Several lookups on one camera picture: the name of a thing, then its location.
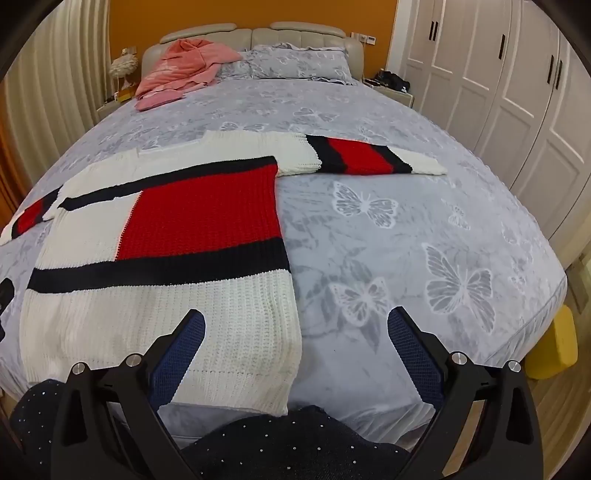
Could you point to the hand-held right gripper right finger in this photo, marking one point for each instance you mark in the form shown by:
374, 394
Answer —
413, 360

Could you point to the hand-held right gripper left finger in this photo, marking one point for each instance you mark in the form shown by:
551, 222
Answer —
182, 360

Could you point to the beige nightstand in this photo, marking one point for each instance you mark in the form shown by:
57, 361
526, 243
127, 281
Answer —
108, 108
397, 94

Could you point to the beige padded headboard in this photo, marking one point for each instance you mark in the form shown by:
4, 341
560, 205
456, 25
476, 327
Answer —
295, 34

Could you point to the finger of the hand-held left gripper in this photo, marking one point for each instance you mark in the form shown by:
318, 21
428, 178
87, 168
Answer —
4, 295

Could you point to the pink fleece garment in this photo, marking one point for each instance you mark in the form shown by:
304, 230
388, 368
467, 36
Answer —
184, 69

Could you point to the white red black knit sweater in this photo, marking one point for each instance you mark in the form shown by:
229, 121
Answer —
184, 221

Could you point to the person's dark sparkly clothing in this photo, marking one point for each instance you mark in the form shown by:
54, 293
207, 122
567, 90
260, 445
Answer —
286, 443

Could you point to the white wall socket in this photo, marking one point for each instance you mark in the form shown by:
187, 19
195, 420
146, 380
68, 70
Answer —
364, 38

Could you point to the grey butterfly pillow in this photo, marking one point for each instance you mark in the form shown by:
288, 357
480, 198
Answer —
295, 62

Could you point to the beige curtain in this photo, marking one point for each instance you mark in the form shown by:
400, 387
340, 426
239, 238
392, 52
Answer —
55, 69

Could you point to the yellow stool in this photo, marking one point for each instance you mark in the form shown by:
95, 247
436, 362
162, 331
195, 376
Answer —
554, 346

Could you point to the white wardrobe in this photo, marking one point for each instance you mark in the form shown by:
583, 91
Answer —
508, 92

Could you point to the bed with grey butterfly sheet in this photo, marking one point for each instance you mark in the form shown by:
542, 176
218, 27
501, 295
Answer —
392, 221

